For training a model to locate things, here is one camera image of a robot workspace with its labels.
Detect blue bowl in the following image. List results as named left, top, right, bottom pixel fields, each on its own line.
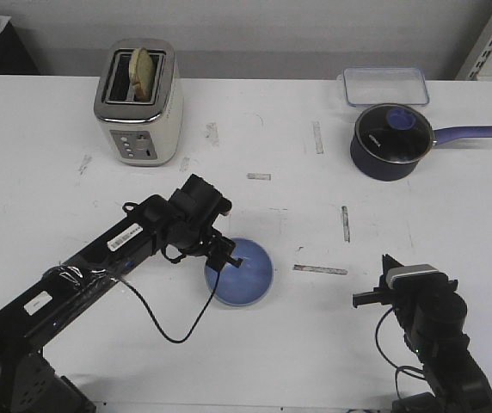
left=204, top=237, right=274, bottom=306

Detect clear plastic food container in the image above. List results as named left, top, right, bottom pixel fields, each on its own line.
left=336, top=67, right=430, bottom=108

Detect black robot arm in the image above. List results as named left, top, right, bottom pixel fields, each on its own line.
left=0, top=175, right=242, bottom=412
left=353, top=254, right=492, bottom=412

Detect glass pot lid blue knob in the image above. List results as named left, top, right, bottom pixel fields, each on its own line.
left=355, top=103, right=434, bottom=164

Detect slice of toasted bread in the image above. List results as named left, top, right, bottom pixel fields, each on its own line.
left=128, top=47, right=154, bottom=102

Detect dark blue saucepan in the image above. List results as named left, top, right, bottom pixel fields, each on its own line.
left=350, top=126, right=492, bottom=182

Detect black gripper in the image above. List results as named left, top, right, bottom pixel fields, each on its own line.
left=352, top=254, right=459, bottom=327
left=163, top=174, right=243, bottom=272

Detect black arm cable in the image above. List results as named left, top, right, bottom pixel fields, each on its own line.
left=116, top=257, right=225, bottom=344
left=374, top=307, right=427, bottom=401

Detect white and chrome toaster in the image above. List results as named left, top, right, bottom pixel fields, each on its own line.
left=94, top=38, right=184, bottom=166

